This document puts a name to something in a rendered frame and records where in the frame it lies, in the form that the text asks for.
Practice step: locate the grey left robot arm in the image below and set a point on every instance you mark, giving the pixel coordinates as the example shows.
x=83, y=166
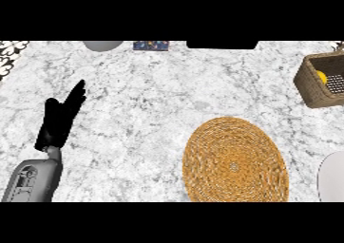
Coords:
x=36, y=177

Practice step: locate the white rounded object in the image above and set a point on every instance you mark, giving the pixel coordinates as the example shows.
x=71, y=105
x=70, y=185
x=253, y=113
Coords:
x=338, y=178

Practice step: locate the black appliance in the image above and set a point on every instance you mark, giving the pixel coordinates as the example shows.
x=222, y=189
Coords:
x=222, y=44

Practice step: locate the grey round object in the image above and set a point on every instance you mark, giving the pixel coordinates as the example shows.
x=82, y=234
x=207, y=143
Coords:
x=102, y=46

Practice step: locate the black and white mesh object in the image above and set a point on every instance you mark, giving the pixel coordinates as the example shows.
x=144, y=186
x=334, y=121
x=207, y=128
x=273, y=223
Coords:
x=338, y=83

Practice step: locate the yellow lemon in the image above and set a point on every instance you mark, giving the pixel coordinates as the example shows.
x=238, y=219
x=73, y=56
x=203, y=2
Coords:
x=322, y=77

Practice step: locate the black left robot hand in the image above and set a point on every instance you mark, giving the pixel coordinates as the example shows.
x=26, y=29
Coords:
x=61, y=117

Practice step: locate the round woven straw placemat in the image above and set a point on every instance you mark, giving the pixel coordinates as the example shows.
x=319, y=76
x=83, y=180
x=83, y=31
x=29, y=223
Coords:
x=235, y=161

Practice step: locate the dark blue patterned box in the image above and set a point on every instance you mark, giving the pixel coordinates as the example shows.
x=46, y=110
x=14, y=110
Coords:
x=151, y=45

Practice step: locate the brown wicker basket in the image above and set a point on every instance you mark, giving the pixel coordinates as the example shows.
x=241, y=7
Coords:
x=309, y=85

